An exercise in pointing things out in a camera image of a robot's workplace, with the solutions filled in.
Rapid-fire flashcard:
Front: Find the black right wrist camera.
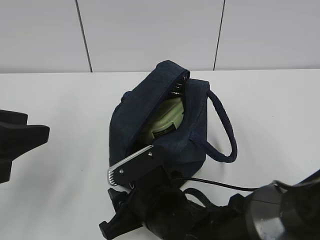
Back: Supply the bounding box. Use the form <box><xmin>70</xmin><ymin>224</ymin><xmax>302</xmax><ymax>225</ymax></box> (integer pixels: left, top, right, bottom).
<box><xmin>107</xmin><ymin>145</ymin><xmax>168</xmax><ymax>187</ymax></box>

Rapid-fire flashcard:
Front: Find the green lidded glass container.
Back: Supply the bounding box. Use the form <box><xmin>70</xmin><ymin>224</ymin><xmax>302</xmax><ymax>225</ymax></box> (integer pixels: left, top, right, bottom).
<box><xmin>138</xmin><ymin>97</ymin><xmax>184</xmax><ymax>144</ymax></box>

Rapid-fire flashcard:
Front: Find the dark cable loop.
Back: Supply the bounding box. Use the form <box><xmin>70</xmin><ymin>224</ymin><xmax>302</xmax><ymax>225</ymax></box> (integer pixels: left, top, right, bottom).
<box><xmin>172</xmin><ymin>176</ymin><xmax>261</xmax><ymax>192</ymax></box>

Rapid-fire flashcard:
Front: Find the dark blue lunch bag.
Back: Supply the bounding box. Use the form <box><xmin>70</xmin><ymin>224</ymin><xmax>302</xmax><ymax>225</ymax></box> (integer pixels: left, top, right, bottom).
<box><xmin>109</xmin><ymin>60</ymin><xmax>238</xmax><ymax>178</ymax></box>

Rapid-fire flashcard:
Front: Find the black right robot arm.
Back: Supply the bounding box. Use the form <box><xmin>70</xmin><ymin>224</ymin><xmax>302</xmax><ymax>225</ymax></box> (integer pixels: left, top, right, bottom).
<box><xmin>99</xmin><ymin>171</ymin><xmax>320</xmax><ymax>240</ymax></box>

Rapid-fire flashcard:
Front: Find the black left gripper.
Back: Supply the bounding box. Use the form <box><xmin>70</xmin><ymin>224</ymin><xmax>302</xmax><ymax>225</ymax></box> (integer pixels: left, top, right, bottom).
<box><xmin>0</xmin><ymin>109</ymin><xmax>50</xmax><ymax>184</ymax></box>

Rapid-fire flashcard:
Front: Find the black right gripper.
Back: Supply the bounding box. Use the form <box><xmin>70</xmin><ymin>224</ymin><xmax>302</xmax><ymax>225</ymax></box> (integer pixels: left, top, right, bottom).
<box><xmin>99</xmin><ymin>173</ymin><xmax>190</xmax><ymax>240</ymax></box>

